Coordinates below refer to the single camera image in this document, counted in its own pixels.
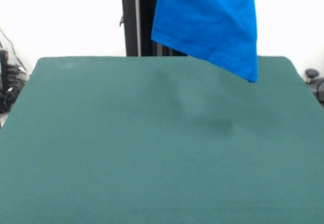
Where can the blue shirt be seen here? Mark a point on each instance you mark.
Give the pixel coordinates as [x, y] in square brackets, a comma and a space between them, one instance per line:
[207, 21]

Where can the dark green table cloth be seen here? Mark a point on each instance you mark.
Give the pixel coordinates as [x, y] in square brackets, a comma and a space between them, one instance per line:
[126, 158]

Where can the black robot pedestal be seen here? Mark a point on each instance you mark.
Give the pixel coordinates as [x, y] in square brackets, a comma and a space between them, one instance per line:
[138, 21]

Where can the black box with red mark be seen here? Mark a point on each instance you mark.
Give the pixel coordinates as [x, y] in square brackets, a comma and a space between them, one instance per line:
[3, 69]

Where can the grey office chair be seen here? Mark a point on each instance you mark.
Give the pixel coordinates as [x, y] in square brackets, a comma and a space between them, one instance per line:
[315, 82]

